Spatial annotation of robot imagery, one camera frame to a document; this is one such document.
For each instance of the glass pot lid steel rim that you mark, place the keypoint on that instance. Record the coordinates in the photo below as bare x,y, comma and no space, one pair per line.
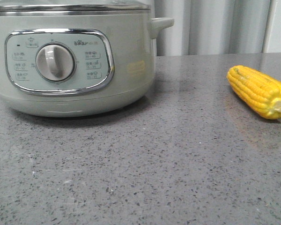
71,7

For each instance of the grey pot dial knob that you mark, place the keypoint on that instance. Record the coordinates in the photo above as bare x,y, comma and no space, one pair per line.
54,62

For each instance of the pale green electric cooking pot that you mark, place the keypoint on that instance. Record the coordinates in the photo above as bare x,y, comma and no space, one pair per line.
113,57

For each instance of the white curtain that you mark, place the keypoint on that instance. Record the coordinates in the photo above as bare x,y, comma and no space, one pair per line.
212,26

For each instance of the yellow corn cob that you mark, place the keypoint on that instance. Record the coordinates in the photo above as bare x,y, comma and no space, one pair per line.
259,91

